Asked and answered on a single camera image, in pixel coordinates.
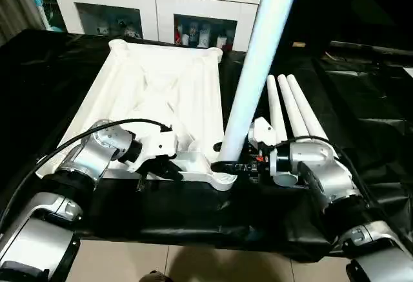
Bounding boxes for white plastic table top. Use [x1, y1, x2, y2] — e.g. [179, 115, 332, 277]
[35, 39, 241, 192]

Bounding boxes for white plastic table leg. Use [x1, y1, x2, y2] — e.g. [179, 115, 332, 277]
[276, 76, 312, 143]
[212, 0, 304, 174]
[286, 74, 330, 143]
[267, 74, 288, 148]

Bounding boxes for black mat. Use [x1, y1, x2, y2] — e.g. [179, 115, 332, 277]
[0, 29, 413, 263]

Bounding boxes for grey curtain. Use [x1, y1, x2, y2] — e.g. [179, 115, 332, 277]
[0, 0, 51, 44]

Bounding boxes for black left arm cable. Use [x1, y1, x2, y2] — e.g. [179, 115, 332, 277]
[0, 118, 172, 231]

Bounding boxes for black metal rail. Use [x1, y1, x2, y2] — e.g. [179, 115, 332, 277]
[328, 39, 413, 58]

